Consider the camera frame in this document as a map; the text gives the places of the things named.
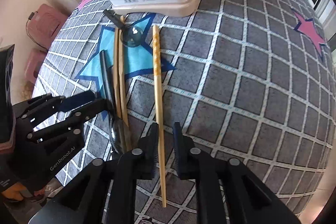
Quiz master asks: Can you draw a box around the black handled spoon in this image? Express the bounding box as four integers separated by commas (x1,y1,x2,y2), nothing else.
99,50,127,155

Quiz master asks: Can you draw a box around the patterned wooden chopstick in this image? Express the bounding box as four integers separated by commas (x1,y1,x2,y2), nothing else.
153,25,167,208

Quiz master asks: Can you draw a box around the person left hand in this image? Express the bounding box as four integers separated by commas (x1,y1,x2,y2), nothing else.
1,182,27,202

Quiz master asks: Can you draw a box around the plain wooden chopstick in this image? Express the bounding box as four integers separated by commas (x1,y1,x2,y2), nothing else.
118,29,129,126
113,27,122,118

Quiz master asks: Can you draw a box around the pink stool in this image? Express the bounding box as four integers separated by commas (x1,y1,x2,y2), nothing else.
25,4,68,84

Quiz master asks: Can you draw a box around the grey checkered tablecloth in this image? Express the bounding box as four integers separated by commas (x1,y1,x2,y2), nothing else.
32,0,336,224

